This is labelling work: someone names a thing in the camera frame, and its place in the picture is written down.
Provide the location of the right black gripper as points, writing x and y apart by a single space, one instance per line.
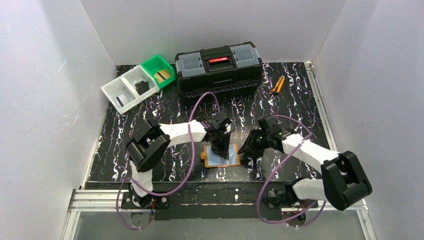
253 145

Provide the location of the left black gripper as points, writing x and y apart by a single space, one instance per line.
218 144

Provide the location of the orange card holder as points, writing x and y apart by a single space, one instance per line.
212 160

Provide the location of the gold card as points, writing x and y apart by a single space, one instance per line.
161 76

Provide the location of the silver white credit card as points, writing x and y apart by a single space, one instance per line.
122 100

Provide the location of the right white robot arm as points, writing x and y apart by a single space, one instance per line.
343 180

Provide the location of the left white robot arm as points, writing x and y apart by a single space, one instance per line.
148 145

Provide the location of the orange utility knife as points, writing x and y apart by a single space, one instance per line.
278 86

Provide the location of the black toolbox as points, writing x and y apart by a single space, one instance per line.
229 69

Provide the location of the green plastic bin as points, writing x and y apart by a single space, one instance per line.
155 64

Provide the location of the middle white plastic bin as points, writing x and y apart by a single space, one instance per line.
136 75

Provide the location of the white plastic bin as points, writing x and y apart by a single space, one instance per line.
117 87
136 75

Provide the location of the left white plastic bin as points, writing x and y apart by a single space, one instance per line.
117 87

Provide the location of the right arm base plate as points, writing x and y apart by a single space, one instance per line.
277 199

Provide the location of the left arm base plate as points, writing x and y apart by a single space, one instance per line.
131 200

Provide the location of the aluminium frame rail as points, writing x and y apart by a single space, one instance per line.
216 203

